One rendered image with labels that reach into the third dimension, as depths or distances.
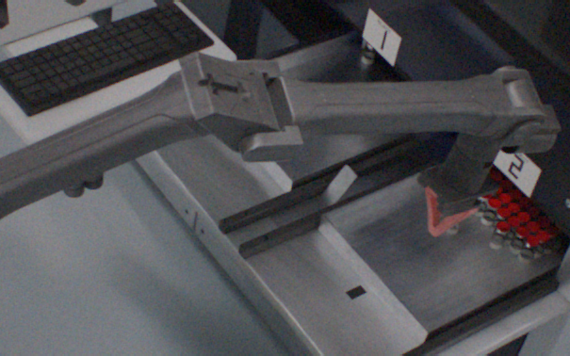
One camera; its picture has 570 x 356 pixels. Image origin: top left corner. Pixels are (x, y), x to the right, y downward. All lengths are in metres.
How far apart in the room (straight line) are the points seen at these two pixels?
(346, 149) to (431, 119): 0.63
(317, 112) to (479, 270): 0.67
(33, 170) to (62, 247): 1.70
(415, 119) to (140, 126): 0.34
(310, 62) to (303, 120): 0.89
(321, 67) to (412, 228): 0.40
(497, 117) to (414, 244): 0.50
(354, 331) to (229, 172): 0.36
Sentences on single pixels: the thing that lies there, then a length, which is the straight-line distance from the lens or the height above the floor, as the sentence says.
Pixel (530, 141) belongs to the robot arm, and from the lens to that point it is 1.65.
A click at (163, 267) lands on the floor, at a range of 3.02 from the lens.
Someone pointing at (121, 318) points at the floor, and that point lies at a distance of 2.91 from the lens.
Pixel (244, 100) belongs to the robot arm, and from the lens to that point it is 1.32.
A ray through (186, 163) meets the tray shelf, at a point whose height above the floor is 0.88.
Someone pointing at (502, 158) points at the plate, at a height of 1.01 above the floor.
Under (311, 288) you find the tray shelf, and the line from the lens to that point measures 1.87.
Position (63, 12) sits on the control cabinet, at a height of 0.84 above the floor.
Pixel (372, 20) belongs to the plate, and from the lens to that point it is 2.11.
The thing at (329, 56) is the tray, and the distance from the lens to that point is 2.26.
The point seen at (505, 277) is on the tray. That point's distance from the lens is 1.97.
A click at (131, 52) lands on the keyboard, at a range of 2.29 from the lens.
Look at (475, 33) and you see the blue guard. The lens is 1.93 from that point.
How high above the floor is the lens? 2.31
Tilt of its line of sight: 45 degrees down
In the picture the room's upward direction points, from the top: 12 degrees clockwise
